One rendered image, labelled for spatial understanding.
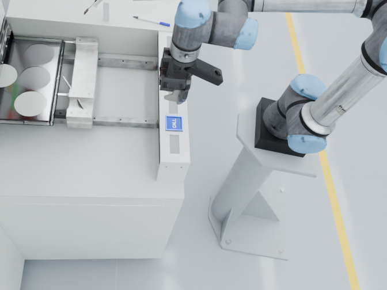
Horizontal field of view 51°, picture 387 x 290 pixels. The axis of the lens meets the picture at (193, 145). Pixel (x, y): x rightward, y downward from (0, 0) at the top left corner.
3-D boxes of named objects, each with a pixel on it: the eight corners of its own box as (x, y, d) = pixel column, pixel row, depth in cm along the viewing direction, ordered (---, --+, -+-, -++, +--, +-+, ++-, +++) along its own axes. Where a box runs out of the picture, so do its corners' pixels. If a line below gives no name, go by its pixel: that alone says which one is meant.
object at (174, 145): (155, 182, 134) (160, 162, 122) (154, 57, 162) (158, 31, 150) (183, 182, 136) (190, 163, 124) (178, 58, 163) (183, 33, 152)
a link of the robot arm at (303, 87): (308, 96, 144) (328, 72, 133) (311, 127, 137) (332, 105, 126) (277, 89, 142) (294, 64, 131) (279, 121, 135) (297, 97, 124)
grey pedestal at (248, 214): (287, 186, 237) (360, 105, 168) (287, 260, 214) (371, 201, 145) (203, 170, 233) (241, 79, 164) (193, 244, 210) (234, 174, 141)
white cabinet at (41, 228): (27, 264, 191) (-20, 196, 122) (52, 100, 240) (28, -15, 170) (162, 263, 202) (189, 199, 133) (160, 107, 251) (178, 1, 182)
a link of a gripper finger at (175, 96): (162, 102, 120) (165, 82, 112) (181, 103, 121) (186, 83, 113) (162, 110, 118) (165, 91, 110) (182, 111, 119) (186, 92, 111)
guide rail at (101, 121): (4, 121, 136) (3, 115, 133) (6, 116, 137) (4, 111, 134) (153, 128, 144) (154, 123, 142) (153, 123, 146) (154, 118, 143)
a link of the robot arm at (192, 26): (214, 21, 88) (175, 13, 87) (204, 55, 97) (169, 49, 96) (215, -4, 92) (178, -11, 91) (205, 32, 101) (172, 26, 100)
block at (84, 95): (69, 101, 137) (68, 96, 134) (70, 93, 139) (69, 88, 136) (93, 103, 138) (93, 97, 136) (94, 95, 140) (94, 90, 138)
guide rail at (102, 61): (18, 60, 149) (16, 54, 147) (19, 56, 150) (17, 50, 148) (153, 70, 158) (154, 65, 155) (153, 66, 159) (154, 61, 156)
